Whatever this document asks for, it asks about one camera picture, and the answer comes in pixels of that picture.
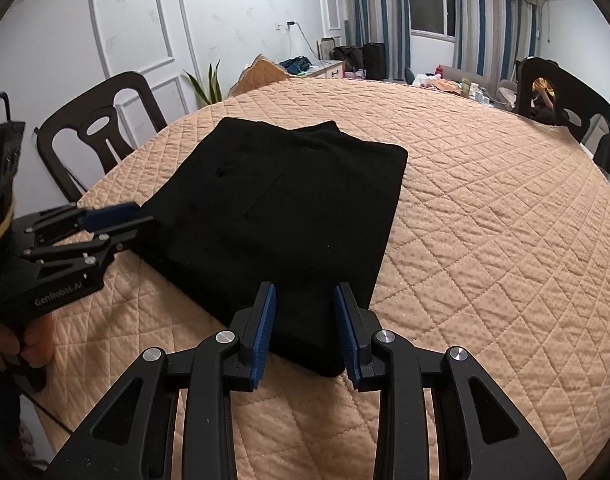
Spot striped curtain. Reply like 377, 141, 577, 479
341, 0, 412, 82
451, 0, 540, 80

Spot green potted plant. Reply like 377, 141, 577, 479
184, 59, 224, 109

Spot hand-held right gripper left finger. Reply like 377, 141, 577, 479
44, 281, 278, 480

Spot white side cabinet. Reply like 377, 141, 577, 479
285, 59, 347, 81

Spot brown cardboard box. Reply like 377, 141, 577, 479
229, 53, 292, 97

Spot person's left hand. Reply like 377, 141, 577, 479
0, 317, 57, 372

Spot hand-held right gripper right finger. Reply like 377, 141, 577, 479
332, 282, 568, 480

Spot black handbag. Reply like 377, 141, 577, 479
332, 45, 366, 74

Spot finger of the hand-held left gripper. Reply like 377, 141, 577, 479
24, 202, 142, 247
20, 214, 161, 267

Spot black pants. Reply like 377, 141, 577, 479
135, 117, 410, 379

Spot dark wooden chair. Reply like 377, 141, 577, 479
512, 56, 610, 147
36, 71, 169, 203

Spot peach quilted blanket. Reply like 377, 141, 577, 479
28, 77, 610, 480

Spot blue clothing pile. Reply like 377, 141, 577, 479
278, 55, 314, 75

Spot black upright bag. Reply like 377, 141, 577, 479
362, 42, 387, 81

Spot window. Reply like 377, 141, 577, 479
406, 0, 458, 39

